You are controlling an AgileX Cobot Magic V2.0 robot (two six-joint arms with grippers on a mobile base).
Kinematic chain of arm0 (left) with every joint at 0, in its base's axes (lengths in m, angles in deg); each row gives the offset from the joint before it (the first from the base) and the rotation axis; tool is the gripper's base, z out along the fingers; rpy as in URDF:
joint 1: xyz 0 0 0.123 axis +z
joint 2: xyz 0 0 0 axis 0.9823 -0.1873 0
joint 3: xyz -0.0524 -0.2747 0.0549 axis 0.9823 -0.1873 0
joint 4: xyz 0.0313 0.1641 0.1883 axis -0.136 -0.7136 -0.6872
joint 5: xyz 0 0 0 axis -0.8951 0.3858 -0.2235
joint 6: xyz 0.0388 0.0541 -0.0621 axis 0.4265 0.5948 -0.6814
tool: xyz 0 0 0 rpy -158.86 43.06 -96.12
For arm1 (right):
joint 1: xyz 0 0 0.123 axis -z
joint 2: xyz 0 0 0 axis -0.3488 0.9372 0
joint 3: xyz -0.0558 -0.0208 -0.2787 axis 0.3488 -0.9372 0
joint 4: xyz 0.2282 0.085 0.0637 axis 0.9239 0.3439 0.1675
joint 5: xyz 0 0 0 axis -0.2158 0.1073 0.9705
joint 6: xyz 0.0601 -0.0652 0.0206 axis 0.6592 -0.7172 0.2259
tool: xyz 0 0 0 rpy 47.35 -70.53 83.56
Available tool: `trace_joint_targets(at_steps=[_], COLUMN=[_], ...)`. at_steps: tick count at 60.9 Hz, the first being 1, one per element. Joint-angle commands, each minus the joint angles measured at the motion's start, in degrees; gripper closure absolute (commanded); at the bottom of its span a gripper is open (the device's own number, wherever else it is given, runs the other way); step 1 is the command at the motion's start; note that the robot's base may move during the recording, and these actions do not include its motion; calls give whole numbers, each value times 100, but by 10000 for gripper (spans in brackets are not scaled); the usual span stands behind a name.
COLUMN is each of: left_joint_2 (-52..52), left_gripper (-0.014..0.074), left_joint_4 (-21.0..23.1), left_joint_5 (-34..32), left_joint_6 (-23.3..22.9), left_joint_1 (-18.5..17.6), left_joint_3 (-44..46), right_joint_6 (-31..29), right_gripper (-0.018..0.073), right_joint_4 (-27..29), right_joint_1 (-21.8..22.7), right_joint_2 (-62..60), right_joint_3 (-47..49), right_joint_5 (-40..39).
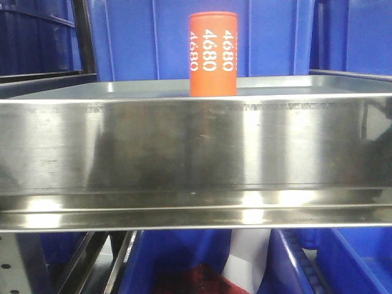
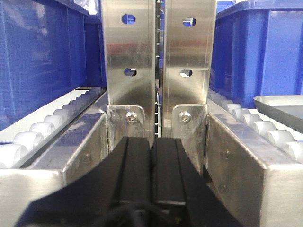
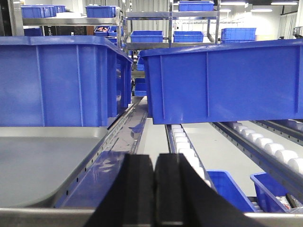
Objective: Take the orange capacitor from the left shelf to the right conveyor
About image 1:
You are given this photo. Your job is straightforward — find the stainless steel shelf tray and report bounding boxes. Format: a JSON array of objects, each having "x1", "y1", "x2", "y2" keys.
[{"x1": 1, "y1": 74, "x2": 391, "y2": 232}]

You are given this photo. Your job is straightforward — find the dark red cloth in bin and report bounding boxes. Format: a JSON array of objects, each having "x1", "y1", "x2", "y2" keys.
[{"x1": 152, "y1": 264, "x2": 248, "y2": 294}]

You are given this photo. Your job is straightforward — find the black shelf frame post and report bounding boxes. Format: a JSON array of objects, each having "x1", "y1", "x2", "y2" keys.
[{"x1": 72, "y1": 0, "x2": 96, "y2": 74}]

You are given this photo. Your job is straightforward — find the blue bin upper right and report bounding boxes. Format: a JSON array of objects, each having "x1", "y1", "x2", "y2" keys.
[{"x1": 310, "y1": 1, "x2": 391, "y2": 75}]

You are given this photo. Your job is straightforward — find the dark blue bin upper left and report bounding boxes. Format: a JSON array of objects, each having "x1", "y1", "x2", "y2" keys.
[{"x1": 1, "y1": 1, "x2": 81, "y2": 75}]

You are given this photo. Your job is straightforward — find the blue bin behind capacitor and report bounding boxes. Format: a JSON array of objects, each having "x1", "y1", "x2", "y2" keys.
[{"x1": 88, "y1": 1, "x2": 315, "y2": 81}]

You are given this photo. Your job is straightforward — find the blue bin lower right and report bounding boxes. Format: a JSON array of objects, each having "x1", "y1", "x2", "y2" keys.
[{"x1": 258, "y1": 227, "x2": 391, "y2": 293}]

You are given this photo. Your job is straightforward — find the blue bin lower middle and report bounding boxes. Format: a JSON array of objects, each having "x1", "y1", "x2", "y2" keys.
[{"x1": 118, "y1": 229, "x2": 231, "y2": 293}]

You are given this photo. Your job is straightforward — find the orange cylindrical capacitor 4680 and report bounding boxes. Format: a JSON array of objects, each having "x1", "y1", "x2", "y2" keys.
[{"x1": 189, "y1": 11, "x2": 238, "y2": 97}]

